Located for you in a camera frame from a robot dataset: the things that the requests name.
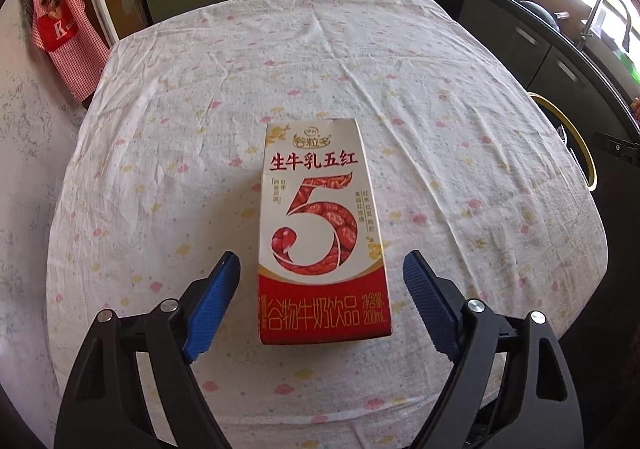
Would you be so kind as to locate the red and white milk carton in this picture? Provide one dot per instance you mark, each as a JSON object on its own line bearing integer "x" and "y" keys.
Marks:
{"x": 320, "y": 239}

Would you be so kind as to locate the dark wok in sink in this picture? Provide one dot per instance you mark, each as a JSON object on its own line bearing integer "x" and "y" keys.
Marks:
{"x": 542, "y": 14}

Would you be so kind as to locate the green box on windowsill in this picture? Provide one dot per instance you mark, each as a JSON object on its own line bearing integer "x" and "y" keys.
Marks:
{"x": 630, "y": 64}

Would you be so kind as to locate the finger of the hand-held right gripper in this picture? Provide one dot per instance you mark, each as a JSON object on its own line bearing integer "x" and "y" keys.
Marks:
{"x": 620, "y": 143}

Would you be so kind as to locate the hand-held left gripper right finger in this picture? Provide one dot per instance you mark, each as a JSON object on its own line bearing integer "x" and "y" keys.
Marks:
{"x": 430, "y": 304}

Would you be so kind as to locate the steel kitchen faucet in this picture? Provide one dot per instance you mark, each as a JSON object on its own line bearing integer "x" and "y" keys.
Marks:
{"x": 622, "y": 9}

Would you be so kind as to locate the red checkered apron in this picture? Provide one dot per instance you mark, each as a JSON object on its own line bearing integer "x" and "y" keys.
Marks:
{"x": 60, "y": 29}

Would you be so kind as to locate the black bin with yellow rim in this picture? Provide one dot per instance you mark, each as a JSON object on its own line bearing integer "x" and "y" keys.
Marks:
{"x": 582, "y": 144}

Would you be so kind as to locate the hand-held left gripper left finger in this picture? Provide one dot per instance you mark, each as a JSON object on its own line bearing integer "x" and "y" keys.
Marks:
{"x": 210, "y": 309}

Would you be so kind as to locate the floral white tablecloth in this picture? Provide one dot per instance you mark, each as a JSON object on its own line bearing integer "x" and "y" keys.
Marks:
{"x": 200, "y": 104}

